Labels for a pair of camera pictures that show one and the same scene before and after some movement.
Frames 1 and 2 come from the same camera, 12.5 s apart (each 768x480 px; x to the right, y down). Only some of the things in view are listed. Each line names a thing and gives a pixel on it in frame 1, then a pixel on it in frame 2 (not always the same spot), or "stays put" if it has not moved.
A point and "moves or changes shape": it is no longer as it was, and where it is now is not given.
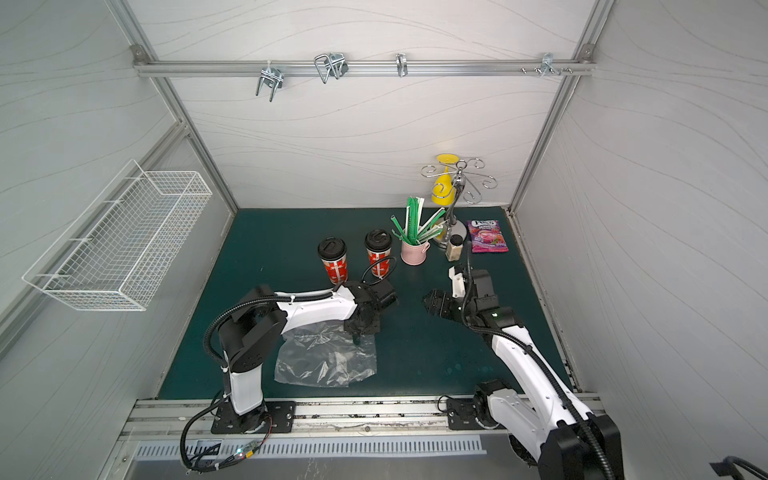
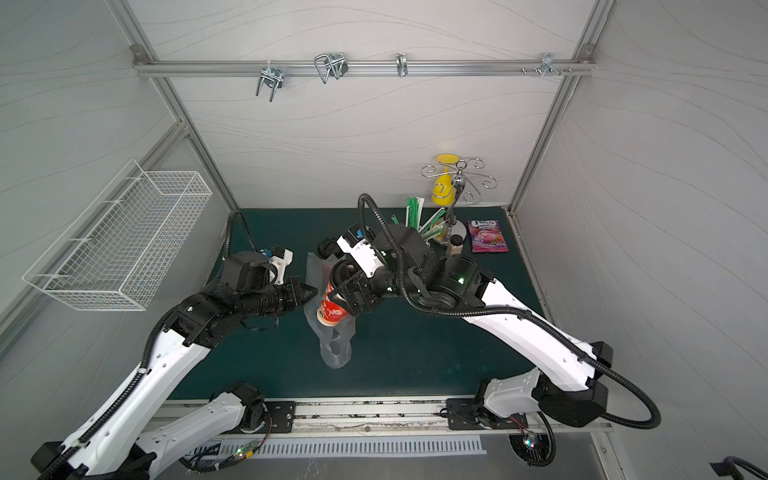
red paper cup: [333, 251] stays put
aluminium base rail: [412, 419] stays put
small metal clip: [402, 67] stays put
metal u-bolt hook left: [271, 77] stays put
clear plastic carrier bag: [324, 353] moves or changes shape
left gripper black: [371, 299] to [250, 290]
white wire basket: [118, 251] stays put
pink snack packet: [486, 236] stays put
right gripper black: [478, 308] to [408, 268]
